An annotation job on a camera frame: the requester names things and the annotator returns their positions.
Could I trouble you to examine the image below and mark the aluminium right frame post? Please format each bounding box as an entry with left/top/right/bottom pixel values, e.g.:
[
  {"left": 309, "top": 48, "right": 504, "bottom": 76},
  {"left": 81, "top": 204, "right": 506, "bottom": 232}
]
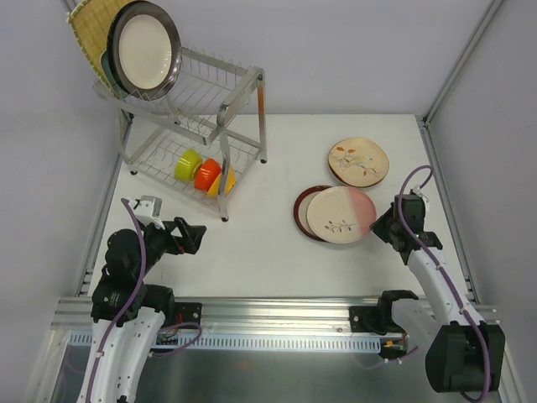
[{"left": 422, "top": 0, "right": 506, "bottom": 128}]

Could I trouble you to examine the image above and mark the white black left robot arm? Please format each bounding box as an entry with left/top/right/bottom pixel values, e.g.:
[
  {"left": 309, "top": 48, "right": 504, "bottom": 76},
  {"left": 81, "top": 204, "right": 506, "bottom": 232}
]
[{"left": 78, "top": 217, "right": 206, "bottom": 402}]

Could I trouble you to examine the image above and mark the orange bowl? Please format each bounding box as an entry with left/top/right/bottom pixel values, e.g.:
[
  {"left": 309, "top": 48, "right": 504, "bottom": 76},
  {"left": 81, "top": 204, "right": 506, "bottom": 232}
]
[{"left": 194, "top": 159, "right": 222, "bottom": 192}]

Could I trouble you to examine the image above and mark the pink white round plate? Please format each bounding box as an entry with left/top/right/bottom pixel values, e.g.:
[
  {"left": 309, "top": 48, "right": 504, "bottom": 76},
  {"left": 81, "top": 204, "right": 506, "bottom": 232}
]
[{"left": 306, "top": 186, "right": 378, "bottom": 244}]

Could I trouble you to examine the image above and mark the black rimmed round plate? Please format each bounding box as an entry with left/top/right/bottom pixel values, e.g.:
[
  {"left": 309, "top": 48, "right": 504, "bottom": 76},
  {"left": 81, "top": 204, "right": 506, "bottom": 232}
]
[{"left": 105, "top": 25, "right": 127, "bottom": 97}]

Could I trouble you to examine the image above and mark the lime green bowl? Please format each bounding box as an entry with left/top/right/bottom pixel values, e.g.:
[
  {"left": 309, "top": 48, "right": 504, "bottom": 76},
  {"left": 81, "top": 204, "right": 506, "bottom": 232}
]
[{"left": 175, "top": 149, "right": 203, "bottom": 182}]

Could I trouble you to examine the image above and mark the white slotted cable duct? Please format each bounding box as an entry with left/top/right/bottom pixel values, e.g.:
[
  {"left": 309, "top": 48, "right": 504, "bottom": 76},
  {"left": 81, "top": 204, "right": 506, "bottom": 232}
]
[{"left": 68, "top": 331, "right": 382, "bottom": 354}]

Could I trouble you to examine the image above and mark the woven bamboo tray plate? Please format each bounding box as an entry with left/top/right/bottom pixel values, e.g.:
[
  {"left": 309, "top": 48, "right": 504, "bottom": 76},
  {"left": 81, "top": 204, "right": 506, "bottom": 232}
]
[{"left": 67, "top": 0, "right": 131, "bottom": 90}]

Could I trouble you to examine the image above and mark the beige bird round plate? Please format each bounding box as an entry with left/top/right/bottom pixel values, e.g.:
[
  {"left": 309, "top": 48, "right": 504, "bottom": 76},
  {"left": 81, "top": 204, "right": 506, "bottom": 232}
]
[{"left": 327, "top": 138, "right": 389, "bottom": 188}]

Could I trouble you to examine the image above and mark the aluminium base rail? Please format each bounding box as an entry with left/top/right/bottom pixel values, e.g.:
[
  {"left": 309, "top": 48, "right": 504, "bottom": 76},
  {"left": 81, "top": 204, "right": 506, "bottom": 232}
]
[{"left": 50, "top": 296, "right": 501, "bottom": 336}]

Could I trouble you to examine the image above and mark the aluminium frame post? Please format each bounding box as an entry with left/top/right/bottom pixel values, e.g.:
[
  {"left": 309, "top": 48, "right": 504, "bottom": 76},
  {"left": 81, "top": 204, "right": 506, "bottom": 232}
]
[
  {"left": 60, "top": 0, "right": 81, "bottom": 13},
  {"left": 422, "top": 0, "right": 506, "bottom": 128}
]

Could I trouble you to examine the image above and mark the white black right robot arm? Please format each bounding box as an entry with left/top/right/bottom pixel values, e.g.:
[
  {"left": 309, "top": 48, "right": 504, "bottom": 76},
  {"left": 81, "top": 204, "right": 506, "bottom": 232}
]
[{"left": 348, "top": 193, "right": 505, "bottom": 402}]

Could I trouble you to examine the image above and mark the dark red rimmed plate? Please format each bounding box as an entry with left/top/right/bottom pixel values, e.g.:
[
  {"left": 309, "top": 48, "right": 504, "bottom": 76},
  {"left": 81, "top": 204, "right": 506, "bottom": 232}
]
[{"left": 293, "top": 185, "right": 331, "bottom": 242}]

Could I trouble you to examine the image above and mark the stainless steel dish rack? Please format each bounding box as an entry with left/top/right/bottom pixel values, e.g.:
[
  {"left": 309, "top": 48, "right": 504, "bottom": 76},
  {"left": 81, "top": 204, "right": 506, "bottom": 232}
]
[{"left": 94, "top": 47, "right": 267, "bottom": 222}]

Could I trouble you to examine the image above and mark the light blue divided plate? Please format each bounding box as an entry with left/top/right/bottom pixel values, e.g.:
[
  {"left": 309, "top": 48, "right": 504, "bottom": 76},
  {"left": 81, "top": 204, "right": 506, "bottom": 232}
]
[{"left": 100, "top": 51, "right": 115, "bottom": 90}]

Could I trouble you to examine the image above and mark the yellow bowl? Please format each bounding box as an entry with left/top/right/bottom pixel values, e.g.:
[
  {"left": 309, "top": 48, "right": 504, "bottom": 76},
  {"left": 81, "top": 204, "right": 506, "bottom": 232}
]
[{"left": 206, "top": 165, "right": 236, "bottom": 198}]

